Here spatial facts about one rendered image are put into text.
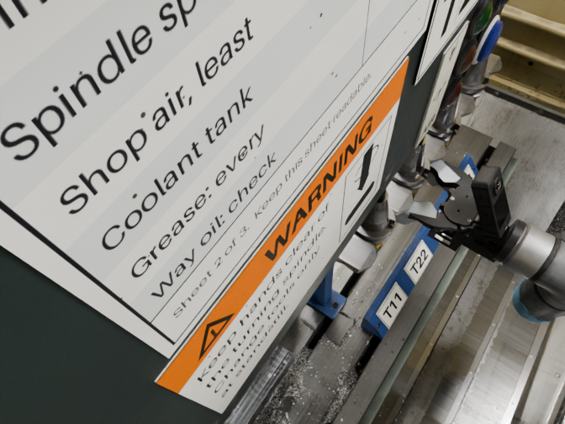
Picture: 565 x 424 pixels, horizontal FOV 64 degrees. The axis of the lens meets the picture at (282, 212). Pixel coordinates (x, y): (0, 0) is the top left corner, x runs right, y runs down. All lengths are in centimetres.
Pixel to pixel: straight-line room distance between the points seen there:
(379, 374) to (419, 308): 16
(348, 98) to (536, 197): 120
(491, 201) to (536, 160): 68
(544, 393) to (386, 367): 45
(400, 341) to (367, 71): 83
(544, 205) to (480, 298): 30
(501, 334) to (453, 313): 12
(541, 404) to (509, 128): 68
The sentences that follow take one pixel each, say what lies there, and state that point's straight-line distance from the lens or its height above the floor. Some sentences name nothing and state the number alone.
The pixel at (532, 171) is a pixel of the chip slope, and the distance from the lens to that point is 135.
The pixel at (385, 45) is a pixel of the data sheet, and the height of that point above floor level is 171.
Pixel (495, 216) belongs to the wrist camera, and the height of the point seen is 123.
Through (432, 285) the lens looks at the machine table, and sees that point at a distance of 101.
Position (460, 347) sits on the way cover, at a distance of 116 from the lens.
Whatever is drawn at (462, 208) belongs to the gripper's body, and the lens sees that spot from 75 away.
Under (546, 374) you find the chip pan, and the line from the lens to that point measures 129.
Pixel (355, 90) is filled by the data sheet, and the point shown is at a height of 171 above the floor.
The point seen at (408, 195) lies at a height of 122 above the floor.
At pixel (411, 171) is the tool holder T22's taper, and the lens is 71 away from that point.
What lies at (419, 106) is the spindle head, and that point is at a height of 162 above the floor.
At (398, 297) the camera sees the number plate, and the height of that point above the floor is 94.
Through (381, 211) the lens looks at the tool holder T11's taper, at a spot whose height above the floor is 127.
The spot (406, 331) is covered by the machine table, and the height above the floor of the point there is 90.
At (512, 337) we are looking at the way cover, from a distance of 123.
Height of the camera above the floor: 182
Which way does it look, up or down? 61 degrees down
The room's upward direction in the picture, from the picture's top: 8 degrees counter-clockwise
